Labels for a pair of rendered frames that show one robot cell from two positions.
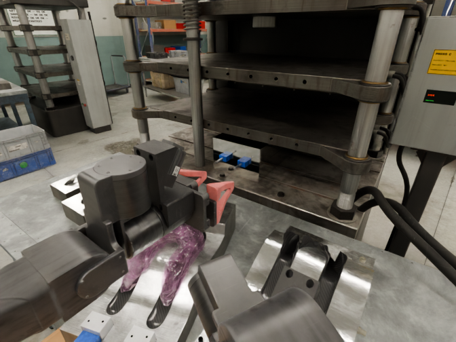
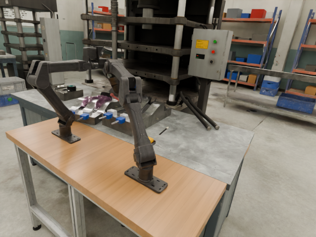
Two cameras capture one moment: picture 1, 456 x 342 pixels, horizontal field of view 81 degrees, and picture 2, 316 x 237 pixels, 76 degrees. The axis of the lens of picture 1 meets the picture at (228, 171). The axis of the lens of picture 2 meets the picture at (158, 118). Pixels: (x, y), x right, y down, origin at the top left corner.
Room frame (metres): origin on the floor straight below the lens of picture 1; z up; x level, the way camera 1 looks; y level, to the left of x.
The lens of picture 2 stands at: (-0.98, -0.21, 1.39)
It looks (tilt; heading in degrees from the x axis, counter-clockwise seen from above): 22 degrees down; 356
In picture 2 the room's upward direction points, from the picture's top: 5 degrees clockwise
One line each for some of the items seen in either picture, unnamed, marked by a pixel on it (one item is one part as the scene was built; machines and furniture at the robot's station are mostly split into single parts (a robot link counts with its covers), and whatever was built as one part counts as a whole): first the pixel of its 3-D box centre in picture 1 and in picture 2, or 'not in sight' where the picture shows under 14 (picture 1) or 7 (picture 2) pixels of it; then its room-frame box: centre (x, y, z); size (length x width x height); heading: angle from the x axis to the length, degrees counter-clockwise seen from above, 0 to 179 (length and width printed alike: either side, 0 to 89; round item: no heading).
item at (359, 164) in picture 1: (262, 123); (146, 73); (1.48, -0.20, 0.96); 1.29 x 0.83 x 0.18; 55
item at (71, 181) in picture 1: (79, 186); (59, 89); (1.00, 0.65, 0.83); 0.17 x 0.13 x 0.06; 145
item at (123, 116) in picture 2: not in sight; (119, 120); (0.17, -0.06, 0.89); 0.13 x 0.05 x 0.05; 145
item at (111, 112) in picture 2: not in sight; (106, 116); (0.23, 0.03, 0.89); 0.13 x 0.05 x 0.05; 145
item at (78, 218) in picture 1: (99, 203); (68, 93); (0.86, 0.50, 0.84); 0.20 x 0.15 x 0.07; 145
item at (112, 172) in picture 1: (102, 216); (86, 57); (0.25, 0.15, 1.24); 0.12 x 0.09 x 0.12; 143
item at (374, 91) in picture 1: (264, 79); (147, 52); (1.48, -0.20, 1.20); 1.29 x 0.83 x 0.19; 55
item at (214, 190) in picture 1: (210, 193); not in sight; (0.37, 0.03, 1.20); 0.09 x 0.07 x 0.07; 143
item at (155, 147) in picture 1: (166, 176); (99, 55); (0.33, 0.09, 1.25); 0.07 x 0.06 x 0.11; 53
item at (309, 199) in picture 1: (257, 155); (144, 89); (1.49, -0.18, 0.76); 1.30 x 0.84 x 0.07; 55
